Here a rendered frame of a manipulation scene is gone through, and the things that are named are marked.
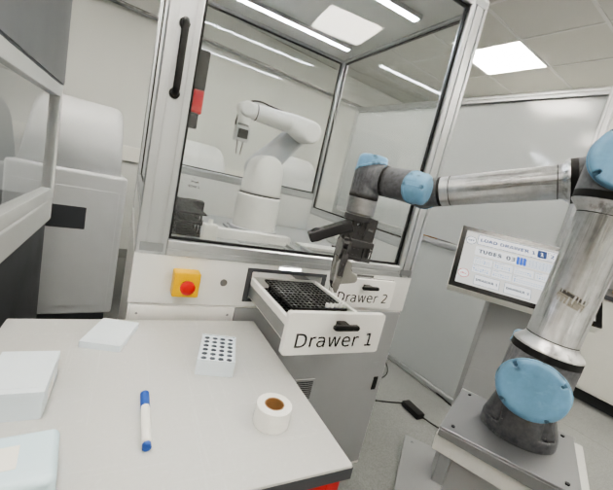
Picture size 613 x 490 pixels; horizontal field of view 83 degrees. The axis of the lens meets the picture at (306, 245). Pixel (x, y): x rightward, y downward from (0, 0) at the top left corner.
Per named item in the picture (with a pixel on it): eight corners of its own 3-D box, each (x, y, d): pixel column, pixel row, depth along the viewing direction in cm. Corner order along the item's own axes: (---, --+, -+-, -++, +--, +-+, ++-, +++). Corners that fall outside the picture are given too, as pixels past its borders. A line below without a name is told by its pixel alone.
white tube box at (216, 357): (232, 377, 78) (234, 363, 78) (194, 374, 76) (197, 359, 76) (233, 350, 90) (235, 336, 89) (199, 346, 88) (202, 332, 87)
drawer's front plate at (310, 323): (376, 352, 95) (386, 315, 93) (280, 356, 81) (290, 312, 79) (372, 348, 96) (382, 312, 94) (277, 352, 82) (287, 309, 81)
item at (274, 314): (369, 343, 95) (375, 323, 94) (285, 346, 83) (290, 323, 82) (306, 291, 130) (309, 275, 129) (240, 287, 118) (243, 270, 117)
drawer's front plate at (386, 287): (389, 308, 137) (396, 282, 135) (328, 305, 123) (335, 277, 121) (386, 306, 138) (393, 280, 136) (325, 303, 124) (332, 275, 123)
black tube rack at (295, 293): (342, 330, 100) (347, 308, 99) (287, 330, 92) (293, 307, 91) (308, 299, 119) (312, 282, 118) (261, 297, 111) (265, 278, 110)
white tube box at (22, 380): (41, 419, 56) (44, 391, 55) (-30, 426, 52) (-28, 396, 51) (57, 374, 67) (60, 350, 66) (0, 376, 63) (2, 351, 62)
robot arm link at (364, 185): (383, 155, 81) (353, 150, 85) (372, 200, 83) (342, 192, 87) (397, 160, 87) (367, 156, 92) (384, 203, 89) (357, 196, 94)
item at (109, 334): (119, 352, 78) (120, 345, 78) (78, 347, 76) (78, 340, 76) (138, 328, 90) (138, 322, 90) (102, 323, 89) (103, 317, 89)
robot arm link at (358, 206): (352, 196, 84) (344, 193, 92) (347, 214, 85) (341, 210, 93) (380, 203, 85) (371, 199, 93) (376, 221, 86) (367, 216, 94)
